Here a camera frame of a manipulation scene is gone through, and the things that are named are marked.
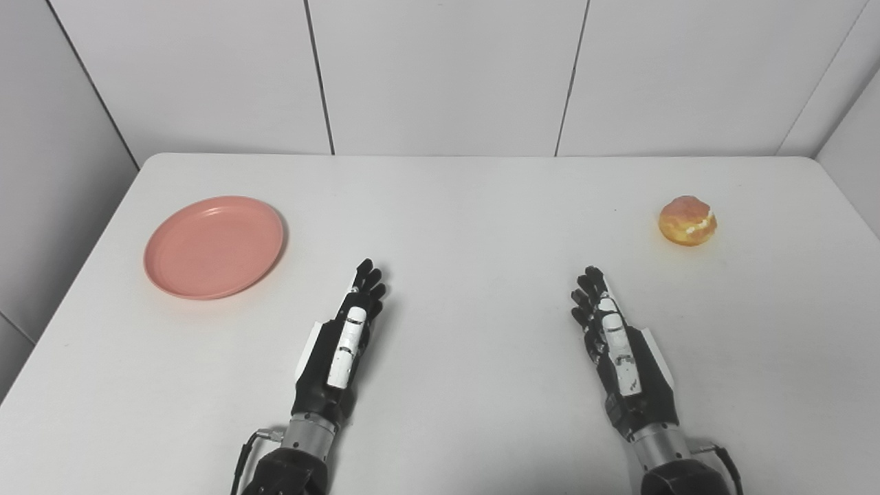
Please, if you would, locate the pink round plate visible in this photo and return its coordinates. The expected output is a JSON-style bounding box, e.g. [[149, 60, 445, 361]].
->
[[143, 196, 285, 301]]

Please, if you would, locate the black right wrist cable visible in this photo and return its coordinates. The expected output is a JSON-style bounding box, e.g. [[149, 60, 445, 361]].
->
[[690, 443, 745, 495]]

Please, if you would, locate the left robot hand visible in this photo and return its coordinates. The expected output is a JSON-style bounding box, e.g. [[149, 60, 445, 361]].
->
[[291, 258, 388, 432]]

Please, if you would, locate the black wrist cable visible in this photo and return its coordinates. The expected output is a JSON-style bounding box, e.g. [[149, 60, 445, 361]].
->
[[230, 428, 285, 495], [690, 443, 745, 495]]

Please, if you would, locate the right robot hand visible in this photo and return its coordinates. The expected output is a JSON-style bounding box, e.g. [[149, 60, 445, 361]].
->
[[570, 266, 681, 441]]

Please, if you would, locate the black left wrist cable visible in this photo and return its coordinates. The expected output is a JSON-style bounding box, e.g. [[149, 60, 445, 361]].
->
[[230, 428, 285, 495]]

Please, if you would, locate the cream puff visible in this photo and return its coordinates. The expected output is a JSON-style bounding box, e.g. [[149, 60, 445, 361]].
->
[[658, 195, 718, 247]]

